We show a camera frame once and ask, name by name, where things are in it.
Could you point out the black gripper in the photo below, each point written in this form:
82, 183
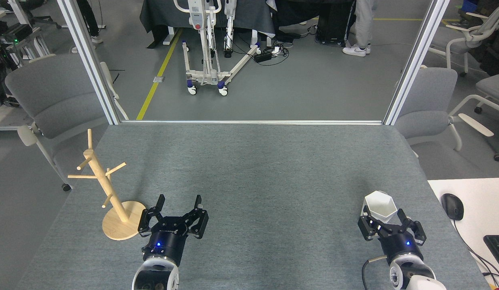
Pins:
165, 243
402, 245

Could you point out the white faceted cup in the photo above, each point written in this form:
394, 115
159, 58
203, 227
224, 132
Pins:
380, 209

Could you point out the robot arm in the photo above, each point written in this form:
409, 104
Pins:
154, 277
414, 276

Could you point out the wooden cup rack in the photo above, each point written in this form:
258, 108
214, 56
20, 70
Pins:
124, 225

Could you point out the black computer mouse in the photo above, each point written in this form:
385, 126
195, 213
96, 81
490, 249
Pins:
452, 206

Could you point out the white side table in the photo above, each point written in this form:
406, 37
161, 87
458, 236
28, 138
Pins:
483, 201

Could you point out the black keyboard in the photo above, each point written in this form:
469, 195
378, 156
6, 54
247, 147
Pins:
498, 249

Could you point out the grey fabric chair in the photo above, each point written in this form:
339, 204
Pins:
430, 96
52, 92

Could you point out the silver floor plate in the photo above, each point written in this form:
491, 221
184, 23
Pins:
159, 79

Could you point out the grey office chair on castors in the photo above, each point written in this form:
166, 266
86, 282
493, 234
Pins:
493, 86

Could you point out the black power strip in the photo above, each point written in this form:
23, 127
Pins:
263, 56

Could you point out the white stand on wheels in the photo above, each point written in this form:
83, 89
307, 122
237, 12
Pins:
197, 16

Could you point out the table with dark cloth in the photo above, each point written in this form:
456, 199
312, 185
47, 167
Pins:
164, 14

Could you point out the person in white shoes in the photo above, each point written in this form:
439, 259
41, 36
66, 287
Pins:
364, 24

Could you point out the black cabinet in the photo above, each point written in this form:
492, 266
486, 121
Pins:
334, 24

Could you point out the person in dark trousers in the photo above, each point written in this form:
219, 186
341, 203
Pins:
88, 16

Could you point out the black device with green light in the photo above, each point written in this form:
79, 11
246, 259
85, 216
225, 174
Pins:
15, 32

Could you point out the silver table edge rail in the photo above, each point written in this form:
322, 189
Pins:
253, 122

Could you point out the silver frame post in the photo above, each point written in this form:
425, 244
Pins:
90, 60
415, 60

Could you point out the white frame office chair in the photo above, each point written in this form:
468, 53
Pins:
475, 32

